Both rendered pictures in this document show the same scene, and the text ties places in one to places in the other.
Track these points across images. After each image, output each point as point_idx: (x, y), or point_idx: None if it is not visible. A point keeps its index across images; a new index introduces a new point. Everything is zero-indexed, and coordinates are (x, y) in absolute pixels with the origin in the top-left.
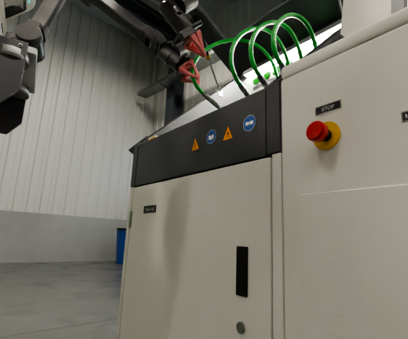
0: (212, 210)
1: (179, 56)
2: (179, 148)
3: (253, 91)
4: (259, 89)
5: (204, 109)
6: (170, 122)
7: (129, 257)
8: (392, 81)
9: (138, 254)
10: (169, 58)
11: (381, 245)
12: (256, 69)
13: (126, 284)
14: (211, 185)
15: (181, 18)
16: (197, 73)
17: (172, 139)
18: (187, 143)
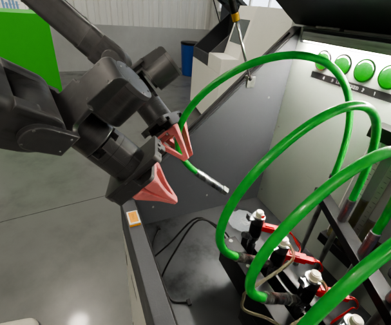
0: None
1: (154, 106)
2: (143, 302)
3: (311, 78)
4: (321, 84)
5: (218, 120)
6: (164, 155)
7: (129, 284)
8: None
9: (133, 296)
10: (138, 109)
11: None
12: (256, 300)
13: (131, 296)
14: None
15: (105, 164)
16: (183, 152)
17: (138, 275)
18: (147, 315)
